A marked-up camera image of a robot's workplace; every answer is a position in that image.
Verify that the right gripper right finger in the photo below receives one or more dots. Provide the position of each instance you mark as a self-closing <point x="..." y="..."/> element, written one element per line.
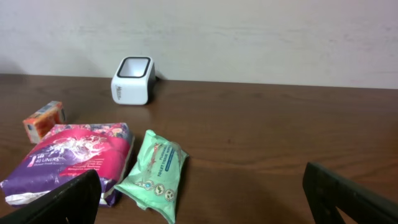
<point x="327" y="193"/>

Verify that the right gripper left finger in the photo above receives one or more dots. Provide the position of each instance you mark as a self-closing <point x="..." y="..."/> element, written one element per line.
<point x="76" y="201"/>

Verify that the pink purple liners pack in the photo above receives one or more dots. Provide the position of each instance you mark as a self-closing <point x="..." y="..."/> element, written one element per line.
<point x="66" y="152"/>

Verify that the green tissue wipes pack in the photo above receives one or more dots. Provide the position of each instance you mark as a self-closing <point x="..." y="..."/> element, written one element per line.
<point x="154" y="179"/>

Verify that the small orange box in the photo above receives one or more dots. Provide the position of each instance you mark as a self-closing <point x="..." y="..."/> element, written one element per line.
<point x="42" y="121"/>

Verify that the white barcode scanner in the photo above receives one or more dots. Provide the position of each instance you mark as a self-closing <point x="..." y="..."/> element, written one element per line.
<point x="133" y="81"/>

